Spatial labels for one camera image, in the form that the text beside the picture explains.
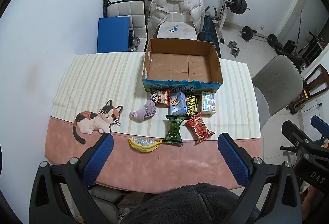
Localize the red snack packet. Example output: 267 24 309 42
185 113 215 144

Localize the purple cloth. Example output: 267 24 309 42
129 99 156 122

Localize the green snack packet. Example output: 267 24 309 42
162 115 186 147

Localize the cream blue tissue pack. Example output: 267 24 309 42
201 91 216 115

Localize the black shoe shine wipes pack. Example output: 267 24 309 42
186 94 200 117

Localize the blue cat tissue pack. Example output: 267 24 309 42
169 91 187 115

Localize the yellow banana pouch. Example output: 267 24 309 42
128 137 162 153

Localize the dark fleece sleeve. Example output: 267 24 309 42
122 183 239 223

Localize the striped cat tablecloth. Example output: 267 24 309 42
45 52 262 193

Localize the wooden chair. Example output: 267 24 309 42
286 64 328 115

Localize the grey office chair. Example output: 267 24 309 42
252 55 303 127

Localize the panda snack packet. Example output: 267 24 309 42
151 89 170 107

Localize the open cardboard box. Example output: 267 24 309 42
142 38 223 94

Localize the blue mat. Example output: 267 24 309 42
97 16 129 53

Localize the floor barbell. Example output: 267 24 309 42
240 26 282 49

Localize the black blue weight bench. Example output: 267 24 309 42
198 16 221 57

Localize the blue packet on chair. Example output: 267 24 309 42
169 25 178 32

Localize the white folding chair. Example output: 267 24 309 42
103 0 148 51

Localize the white padded chair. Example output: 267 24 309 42
153 2 198 40

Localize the white puffer jacket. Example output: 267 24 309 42
149 0 205 33

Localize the white weight rack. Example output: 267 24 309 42
213 0 232 44

